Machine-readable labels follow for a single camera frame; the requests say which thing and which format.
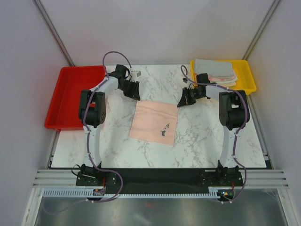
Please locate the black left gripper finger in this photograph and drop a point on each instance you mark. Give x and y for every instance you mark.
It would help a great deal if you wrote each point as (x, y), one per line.
(135, 91)
(129, 93)

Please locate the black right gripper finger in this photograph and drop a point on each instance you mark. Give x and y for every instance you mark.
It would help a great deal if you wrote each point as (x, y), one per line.
(191, 100)
(185, 98)

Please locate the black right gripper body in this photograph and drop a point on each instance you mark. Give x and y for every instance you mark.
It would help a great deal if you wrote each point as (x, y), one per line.
(195, 93)

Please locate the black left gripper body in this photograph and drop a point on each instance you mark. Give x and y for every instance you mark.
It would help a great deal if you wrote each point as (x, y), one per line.
(129, 85)

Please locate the light pink towel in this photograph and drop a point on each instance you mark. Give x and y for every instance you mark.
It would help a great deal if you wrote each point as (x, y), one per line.
(154, 122)

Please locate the grey towel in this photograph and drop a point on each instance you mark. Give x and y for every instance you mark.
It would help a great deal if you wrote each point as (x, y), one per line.
(213, 68)

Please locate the pink patterned towel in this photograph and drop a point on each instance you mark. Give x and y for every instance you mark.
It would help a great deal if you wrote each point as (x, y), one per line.
(231, 78)

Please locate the mint green towel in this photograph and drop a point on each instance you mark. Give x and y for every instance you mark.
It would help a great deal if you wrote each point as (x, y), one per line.
(222, 83)

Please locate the orange fox towel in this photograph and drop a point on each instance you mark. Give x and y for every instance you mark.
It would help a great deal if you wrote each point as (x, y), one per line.
(230, 85)

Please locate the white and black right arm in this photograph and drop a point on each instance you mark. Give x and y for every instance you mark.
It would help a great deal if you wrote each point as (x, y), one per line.
(233, 115)

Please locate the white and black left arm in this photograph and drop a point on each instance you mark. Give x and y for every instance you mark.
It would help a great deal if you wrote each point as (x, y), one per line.
(92, 114)

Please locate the yellow plastic bin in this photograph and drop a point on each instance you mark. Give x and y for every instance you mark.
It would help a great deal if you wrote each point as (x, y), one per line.
(245, 79)

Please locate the red plastic bin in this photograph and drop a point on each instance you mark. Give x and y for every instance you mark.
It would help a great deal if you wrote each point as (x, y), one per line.
(64, 106)

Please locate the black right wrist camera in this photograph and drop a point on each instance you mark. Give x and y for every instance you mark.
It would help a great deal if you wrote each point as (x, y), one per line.
(202, 78)

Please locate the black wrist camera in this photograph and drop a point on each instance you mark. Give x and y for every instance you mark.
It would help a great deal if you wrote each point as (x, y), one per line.
(129, 74)
(202, 78)

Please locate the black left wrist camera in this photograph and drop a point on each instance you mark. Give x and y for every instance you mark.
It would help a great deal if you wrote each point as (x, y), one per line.
(129, 74)

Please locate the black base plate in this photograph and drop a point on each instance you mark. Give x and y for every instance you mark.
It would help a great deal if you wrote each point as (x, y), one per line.
(159, 180)

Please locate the left corner aluminium post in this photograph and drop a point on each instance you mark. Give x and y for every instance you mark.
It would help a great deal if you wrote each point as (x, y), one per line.
(49, 24)

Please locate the corner aluminium post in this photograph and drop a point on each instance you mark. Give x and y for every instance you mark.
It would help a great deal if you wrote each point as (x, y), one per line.
(263, 25)
(49, 24)

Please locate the aluminium frame rail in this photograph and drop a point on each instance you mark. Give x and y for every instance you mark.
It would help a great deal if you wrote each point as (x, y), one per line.
(252, 178)

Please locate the right corner aluminium post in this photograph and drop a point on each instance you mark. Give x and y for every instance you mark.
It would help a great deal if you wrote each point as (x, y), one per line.
(263, 25)

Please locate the white slotted cable duct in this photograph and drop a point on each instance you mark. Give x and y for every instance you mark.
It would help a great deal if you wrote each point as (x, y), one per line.
(101, 193)

